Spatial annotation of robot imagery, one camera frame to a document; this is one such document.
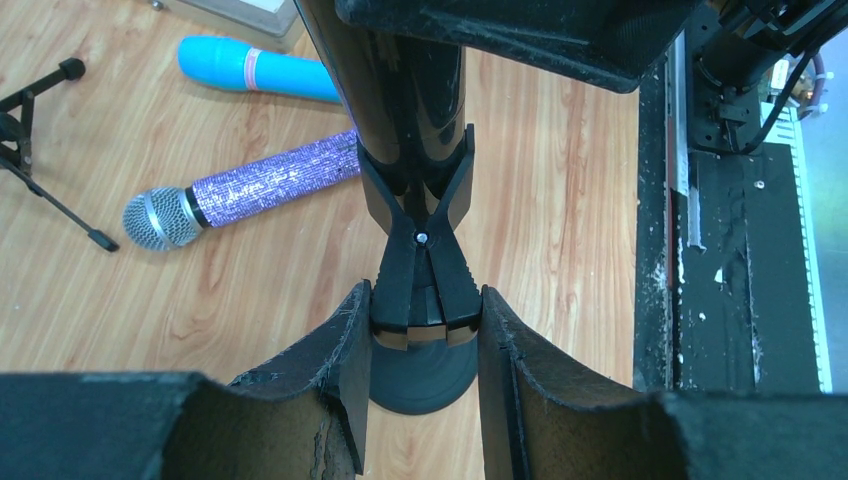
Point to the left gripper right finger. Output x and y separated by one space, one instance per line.
545 415

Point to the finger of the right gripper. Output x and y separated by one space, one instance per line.
608 44

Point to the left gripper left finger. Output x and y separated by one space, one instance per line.
300 415

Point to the black round-base mic stand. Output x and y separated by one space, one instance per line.
425 307

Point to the black microphone orange end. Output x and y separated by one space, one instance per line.
405 96

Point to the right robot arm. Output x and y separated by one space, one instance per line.
735 42

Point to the purple glitter microphone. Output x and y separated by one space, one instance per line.
168 218

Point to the wooden chessboard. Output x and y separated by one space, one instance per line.
272 25

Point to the blue microphone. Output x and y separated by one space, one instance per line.
232 65

